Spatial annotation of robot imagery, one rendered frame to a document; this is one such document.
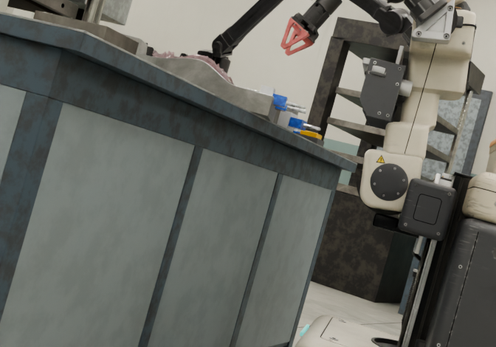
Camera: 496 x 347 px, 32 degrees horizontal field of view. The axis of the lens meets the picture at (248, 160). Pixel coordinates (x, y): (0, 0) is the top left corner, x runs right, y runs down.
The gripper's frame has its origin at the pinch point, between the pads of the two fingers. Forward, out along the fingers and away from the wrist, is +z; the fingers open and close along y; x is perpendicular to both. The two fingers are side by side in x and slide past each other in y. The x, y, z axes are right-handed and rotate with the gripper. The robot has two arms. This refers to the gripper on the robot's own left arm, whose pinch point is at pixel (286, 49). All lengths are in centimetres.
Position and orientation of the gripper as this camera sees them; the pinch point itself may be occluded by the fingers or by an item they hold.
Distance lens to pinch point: 235.9
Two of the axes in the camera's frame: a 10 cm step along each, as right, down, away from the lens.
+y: -1.7, -0.7, -9.8
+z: -6.7, 7.4, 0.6
